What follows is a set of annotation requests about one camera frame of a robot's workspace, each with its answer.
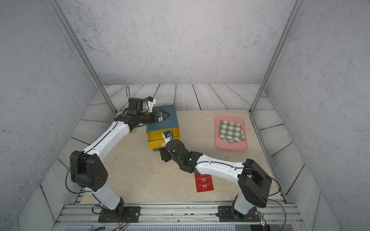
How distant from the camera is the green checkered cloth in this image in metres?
1.04

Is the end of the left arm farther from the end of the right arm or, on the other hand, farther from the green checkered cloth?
the green checkered cloth

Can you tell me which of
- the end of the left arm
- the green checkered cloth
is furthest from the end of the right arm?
the green checkered cloth

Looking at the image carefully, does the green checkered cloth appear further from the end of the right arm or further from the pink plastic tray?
the end of the right arm

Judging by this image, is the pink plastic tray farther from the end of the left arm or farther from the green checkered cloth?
the end of the left arm

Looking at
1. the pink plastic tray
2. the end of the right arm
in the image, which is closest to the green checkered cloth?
the pink plastic tray
